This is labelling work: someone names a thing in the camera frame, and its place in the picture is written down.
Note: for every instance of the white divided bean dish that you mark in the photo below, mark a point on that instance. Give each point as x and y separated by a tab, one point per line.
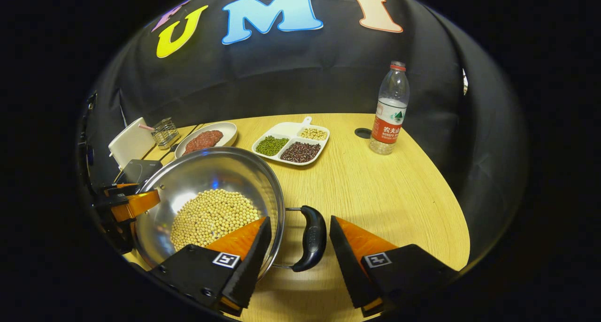
293	130

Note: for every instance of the pink straw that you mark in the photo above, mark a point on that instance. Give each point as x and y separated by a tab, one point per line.
145	127

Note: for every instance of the white round plate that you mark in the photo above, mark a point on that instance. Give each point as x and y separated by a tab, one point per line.
227	132

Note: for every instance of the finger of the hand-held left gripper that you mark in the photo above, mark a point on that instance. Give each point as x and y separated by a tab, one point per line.
136	203
122	188

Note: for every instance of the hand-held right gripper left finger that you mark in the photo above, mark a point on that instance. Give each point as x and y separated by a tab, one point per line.
251	270

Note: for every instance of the clear water bottle red label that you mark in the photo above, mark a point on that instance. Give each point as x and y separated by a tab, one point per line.
389	120

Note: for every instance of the black induction cooktop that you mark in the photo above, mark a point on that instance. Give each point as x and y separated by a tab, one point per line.
138	171

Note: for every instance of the white toaster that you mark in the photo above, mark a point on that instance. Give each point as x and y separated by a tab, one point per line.
129	146

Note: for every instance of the pile of soybeans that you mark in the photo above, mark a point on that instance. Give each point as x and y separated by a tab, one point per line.
211	218

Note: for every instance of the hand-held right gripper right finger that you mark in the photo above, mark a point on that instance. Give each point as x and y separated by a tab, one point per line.
350	270

